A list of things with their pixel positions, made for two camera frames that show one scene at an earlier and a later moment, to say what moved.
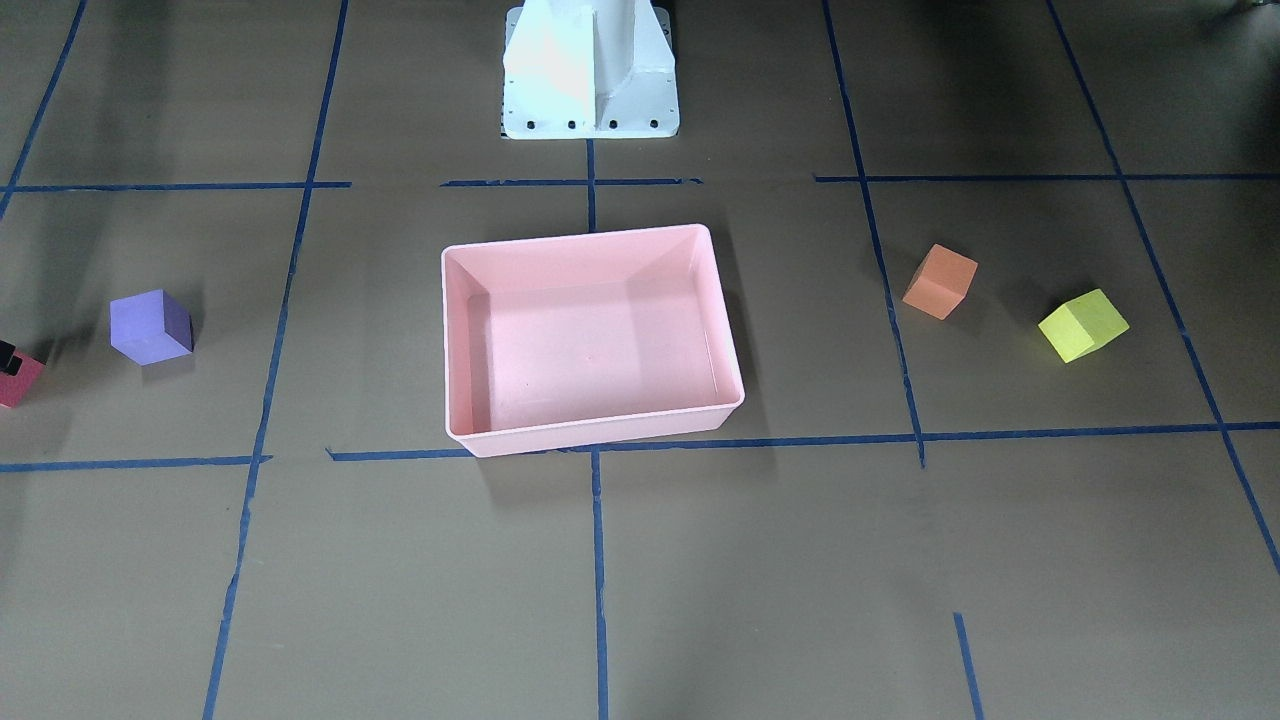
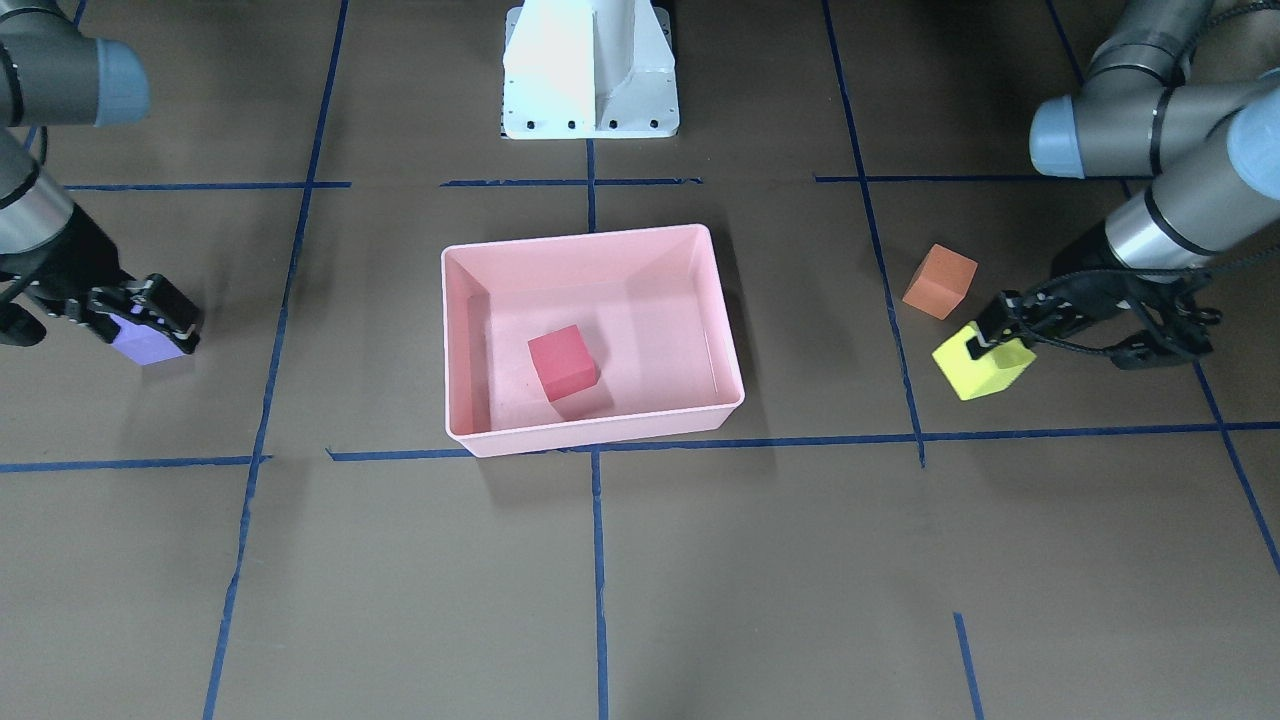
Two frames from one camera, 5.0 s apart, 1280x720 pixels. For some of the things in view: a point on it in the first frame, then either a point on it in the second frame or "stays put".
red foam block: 15,389 → 563,362
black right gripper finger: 9,363 → 80,275
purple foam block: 150,327 stays put
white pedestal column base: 589,69 stays put
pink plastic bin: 585,339 stays put
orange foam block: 941,282 stays put
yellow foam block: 1083,323 → 990,372
